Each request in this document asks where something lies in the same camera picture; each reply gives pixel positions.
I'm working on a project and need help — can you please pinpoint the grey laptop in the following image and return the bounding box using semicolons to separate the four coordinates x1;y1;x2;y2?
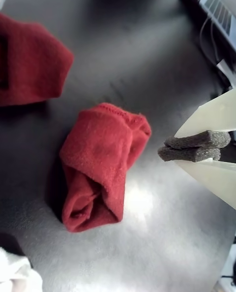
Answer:
198;0;236;51

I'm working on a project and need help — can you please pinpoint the dark red sock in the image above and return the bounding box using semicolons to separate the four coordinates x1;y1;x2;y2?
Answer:
59;102;152;233
0;12;75;107

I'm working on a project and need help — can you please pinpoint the plain white sock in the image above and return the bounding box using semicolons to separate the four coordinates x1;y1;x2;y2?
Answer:
0;246;44;292

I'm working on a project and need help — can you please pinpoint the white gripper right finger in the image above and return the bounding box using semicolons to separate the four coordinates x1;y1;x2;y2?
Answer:
157;146;236;210

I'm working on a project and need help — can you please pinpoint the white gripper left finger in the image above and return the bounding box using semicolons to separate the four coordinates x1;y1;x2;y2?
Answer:
164;87;236;150

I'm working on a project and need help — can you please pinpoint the grey laptop cable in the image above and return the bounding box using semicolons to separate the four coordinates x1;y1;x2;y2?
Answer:
199;13;222;64

